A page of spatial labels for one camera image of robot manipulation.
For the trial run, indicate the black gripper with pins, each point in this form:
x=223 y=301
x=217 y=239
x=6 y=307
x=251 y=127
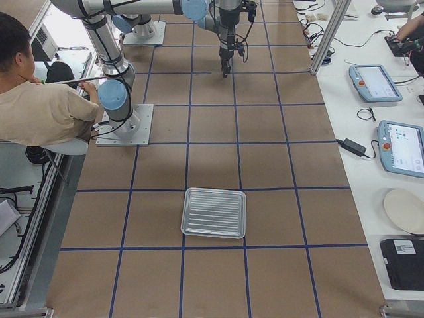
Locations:
x=225 y=53

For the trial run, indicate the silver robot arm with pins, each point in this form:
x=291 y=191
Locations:
x=212 y=16
x=115 y=93

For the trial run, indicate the silver metal tray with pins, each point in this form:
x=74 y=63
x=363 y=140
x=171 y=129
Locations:
x=216 y=213

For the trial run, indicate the black power adapter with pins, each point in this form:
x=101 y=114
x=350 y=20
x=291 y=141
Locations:
x=352 y=147

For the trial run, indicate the upper blue teach pendant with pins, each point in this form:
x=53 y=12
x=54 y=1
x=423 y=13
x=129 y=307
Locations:
x=374 y=84

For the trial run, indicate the blue teach pendant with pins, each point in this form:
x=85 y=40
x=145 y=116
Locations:
x=374 y=84
x=401 y=148

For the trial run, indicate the lower blue teach pendant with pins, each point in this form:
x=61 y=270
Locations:
x=401 y=148

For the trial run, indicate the person in beige shirt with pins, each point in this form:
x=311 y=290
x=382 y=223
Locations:
x=33 y=113

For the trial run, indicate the cream round plate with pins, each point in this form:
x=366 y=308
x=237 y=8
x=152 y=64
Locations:
x=405 y=210

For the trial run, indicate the black laptop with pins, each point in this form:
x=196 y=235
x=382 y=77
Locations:
x=403 y=259

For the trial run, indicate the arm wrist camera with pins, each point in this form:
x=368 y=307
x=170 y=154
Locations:
x=242 y=49

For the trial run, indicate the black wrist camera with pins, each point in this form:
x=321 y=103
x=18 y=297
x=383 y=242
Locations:
x=249 y=7

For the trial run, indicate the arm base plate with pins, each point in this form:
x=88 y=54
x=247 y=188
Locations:
x=149 y=34
x=134 y=131

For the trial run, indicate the aluminium frame post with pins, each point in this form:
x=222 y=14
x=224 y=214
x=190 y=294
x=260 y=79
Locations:
x=329 y=34

